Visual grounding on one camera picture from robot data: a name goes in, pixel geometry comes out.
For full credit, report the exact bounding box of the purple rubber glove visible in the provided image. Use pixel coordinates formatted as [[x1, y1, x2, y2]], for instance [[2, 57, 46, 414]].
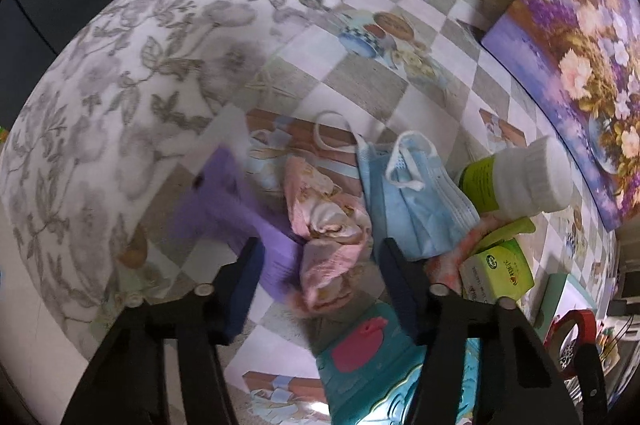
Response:
[[167, 148, 306, 306]]

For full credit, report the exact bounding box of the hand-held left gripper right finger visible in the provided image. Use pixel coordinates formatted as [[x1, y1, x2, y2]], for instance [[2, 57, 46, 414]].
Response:
[[378, 237, 581, 425]]

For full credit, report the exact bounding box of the pink printed cloth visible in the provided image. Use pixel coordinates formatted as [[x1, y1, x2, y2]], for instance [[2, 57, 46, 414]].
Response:
[[282, 155, 373, 313]]

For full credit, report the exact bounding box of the grey floral tablecloth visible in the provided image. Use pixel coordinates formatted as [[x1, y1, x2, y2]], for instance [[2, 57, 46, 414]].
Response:
[[0, 0, 396, 346]]

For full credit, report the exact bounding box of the red tape roll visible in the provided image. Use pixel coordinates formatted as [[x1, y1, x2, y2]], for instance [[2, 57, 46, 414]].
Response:
[[544, 309, 598, 378]]

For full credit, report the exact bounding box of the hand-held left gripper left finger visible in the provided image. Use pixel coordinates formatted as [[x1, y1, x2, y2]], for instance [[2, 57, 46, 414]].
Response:
[[60, 236, 266, 425]]

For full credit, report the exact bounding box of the small green cardboard box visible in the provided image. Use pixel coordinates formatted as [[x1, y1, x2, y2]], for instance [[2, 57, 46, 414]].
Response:
[[459, 239, 536, 306]]

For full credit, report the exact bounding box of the checkered printed tablecloth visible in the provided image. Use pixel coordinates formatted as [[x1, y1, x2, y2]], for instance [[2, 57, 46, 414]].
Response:
[[105, 0, 618, 425]]

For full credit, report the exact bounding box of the pale green storage box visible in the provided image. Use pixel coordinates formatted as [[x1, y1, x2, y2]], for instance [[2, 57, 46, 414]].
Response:
[[532, 272, 598, 341]]

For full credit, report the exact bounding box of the flower painting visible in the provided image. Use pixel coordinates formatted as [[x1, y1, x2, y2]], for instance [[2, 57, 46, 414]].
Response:
[[481, 0, 640, 231]]

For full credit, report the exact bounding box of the teal wet wipes pack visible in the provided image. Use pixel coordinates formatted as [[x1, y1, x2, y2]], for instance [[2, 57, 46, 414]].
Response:
[[315, 300, 481, 425]]

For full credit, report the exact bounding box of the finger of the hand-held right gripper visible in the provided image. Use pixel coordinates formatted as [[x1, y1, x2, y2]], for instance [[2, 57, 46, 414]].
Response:
[[574, 340, 609, 424]]

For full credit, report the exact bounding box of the green bottle with white cap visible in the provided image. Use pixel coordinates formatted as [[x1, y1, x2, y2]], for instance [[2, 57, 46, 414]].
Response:
[[457, 138, 575, 218]]

